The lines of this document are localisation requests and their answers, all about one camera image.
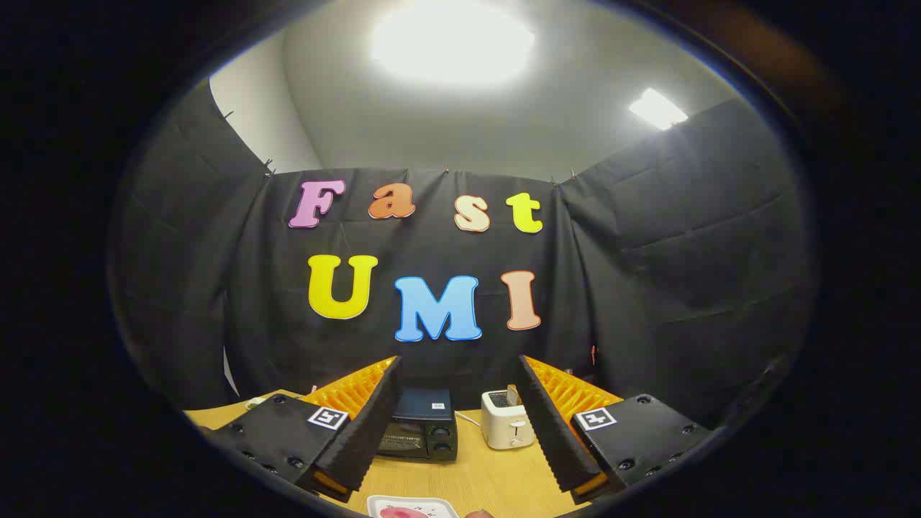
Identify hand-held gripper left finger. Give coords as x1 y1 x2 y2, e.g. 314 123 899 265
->
198 355 404 503

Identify black toaster oven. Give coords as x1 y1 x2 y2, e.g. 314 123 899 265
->
376 388 459 463

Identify small ceiling light panel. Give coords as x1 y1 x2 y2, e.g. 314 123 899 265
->
628 88 689 132

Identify white square plate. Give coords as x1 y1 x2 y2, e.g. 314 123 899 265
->
367 495 461 518

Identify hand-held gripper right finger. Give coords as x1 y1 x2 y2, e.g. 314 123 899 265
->
518 355 713 504

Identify large ceiling light panel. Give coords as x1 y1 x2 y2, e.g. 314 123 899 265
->
371 0 537 87

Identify white toaster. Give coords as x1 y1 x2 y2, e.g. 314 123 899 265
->
481 388 535 450

